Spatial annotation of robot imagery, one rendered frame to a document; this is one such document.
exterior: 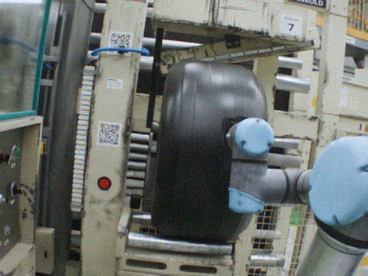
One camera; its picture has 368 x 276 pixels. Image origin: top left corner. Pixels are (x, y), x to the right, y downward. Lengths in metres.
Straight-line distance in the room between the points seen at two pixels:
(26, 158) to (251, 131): 0.65
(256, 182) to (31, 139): 0.63
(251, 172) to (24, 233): 0.69
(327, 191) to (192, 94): 0.78
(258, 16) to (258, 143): 0.94
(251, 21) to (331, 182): 1.25
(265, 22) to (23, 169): 1.05
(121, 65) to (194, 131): 0.35
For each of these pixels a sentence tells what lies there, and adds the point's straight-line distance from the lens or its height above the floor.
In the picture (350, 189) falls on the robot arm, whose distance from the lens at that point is 0.57.
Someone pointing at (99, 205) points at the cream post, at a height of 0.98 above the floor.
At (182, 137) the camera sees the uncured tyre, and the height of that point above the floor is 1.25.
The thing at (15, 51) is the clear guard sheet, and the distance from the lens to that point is 1.06.
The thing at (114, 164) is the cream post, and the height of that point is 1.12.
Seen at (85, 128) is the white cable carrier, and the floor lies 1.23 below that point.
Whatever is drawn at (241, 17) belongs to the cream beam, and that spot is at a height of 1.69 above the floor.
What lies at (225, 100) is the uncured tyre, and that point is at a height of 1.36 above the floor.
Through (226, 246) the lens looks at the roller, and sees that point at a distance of 1.48.
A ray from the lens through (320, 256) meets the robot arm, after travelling 0.66.
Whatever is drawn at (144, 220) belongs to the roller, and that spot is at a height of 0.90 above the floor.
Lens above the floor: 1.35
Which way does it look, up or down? 5 degrees down
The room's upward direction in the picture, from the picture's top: 7 degrees clockwise
